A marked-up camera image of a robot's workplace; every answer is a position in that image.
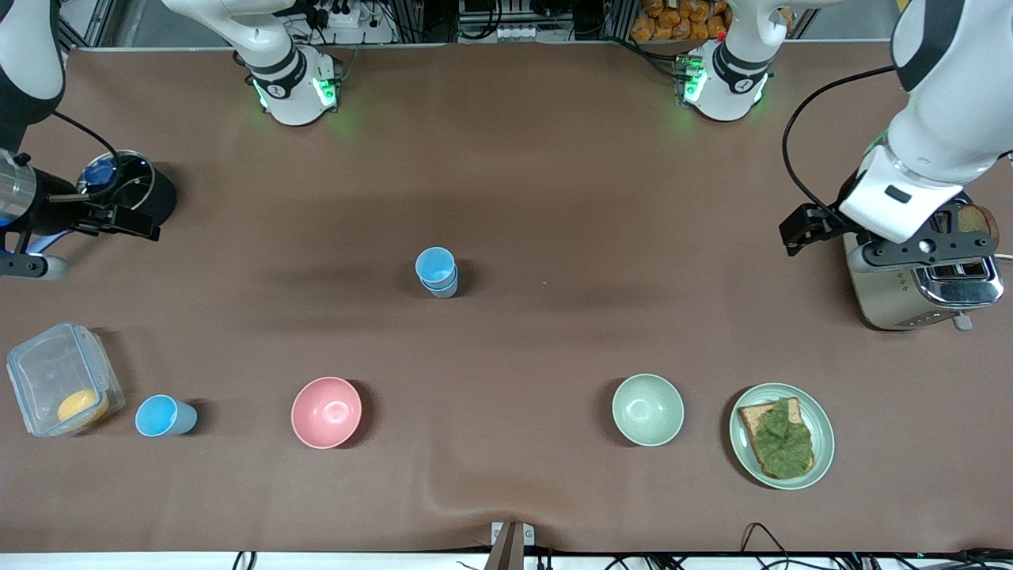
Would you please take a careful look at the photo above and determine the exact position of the bread slice in toaster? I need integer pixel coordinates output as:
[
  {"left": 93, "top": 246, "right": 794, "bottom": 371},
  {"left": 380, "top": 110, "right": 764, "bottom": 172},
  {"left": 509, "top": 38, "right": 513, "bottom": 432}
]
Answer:
[{"left": 954, "top": 203, "right": 1001, "bottom": 238}]

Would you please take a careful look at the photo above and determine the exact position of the white power strip with plugs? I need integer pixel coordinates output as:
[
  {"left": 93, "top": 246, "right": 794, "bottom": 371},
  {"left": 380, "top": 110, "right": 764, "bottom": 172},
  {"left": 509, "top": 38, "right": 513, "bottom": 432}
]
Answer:
[{"left": 305, "top": 0, "right": 362, "bottom": 29}]

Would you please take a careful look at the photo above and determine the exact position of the black cable loop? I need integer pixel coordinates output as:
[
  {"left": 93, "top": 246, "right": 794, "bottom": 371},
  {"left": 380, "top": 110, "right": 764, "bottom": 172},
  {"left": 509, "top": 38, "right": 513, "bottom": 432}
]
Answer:
[{"left": 739, "top": 522, "right": 792, "bottom": 560}]

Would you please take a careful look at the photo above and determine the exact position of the black pot blue handle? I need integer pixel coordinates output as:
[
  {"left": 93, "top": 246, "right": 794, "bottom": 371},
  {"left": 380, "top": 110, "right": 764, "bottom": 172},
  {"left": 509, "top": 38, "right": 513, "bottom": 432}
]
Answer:
[{"left": 75, "top": 149, "right": 180, "bottom": 232}]

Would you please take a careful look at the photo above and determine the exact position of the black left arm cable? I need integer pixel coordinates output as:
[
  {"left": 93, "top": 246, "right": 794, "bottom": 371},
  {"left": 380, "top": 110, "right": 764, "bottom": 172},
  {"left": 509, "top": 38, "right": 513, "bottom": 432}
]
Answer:
[{"left": 780, "top": 66, "right": 898, "bottom": 219}]

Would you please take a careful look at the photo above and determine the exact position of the clear plastic lidded container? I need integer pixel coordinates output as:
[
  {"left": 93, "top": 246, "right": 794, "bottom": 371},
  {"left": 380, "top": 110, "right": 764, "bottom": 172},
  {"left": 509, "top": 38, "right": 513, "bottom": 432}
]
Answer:
[{"left": 6, "top": 321, "right": 126, "bottom": 438}]

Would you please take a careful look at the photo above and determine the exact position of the orange round food piece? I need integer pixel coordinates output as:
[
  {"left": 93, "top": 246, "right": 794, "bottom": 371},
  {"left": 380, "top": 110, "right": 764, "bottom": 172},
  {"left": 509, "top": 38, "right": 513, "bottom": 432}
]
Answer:
[{"left": 57, "top": 388, "right": 110, "bottom": 428}]

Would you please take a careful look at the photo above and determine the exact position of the pale green plate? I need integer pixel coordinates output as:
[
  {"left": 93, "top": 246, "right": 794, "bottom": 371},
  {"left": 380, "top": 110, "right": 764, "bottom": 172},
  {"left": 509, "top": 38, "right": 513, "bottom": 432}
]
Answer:
[{"left": 729, "top": 383, "right": 836, "bottom": 491}]

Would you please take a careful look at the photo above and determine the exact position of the glass lid blue knob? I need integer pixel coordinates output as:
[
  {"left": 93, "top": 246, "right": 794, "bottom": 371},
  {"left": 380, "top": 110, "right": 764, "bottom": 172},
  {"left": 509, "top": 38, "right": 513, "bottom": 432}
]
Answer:
[{"left": 77, "top": 150, "right": 157, "bottom": 211}]

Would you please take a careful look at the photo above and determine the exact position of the beige and chrome toaster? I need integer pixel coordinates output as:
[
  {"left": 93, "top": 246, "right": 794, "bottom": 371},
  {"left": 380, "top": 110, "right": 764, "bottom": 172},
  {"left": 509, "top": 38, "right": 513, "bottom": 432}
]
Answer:
[{"left": 842, "top": 202, "right": 1004, "bottom": 333}]

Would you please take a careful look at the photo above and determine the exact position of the pale green bowl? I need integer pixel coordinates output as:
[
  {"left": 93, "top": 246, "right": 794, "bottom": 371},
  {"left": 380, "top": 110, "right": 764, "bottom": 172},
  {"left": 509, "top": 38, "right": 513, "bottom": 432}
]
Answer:
[{"left": 612, "top": 374, "right": 685, "bottom": 447}]

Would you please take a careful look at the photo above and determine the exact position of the green lettuce leaf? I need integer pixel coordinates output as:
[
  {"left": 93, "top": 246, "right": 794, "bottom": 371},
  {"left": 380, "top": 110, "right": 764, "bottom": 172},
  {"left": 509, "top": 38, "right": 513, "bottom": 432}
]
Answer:
[{"left": 750, "top": 398, "right": 814, "bottom": 478}]

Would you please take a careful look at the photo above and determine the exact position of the pink bowl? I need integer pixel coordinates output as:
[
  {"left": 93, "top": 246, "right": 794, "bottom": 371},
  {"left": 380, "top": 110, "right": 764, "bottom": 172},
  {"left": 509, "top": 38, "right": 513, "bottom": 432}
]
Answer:
[{"left": 290, "top": 376, "right": 363, "bottom": 450}]

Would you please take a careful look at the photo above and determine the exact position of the brown toast slice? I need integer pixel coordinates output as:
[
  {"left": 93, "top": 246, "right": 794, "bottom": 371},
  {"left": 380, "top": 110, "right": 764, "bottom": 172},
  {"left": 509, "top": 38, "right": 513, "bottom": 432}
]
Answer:
[{"left": 738, "top": 397, "right": 816, "bottom": 481}]

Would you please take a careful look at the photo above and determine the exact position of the orange snack pile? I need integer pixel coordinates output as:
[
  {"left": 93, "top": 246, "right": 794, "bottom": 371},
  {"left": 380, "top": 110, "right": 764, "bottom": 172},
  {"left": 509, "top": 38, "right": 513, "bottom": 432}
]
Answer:
[{"left": 631, "top": 0, "right": 795, "bottom": 43}]

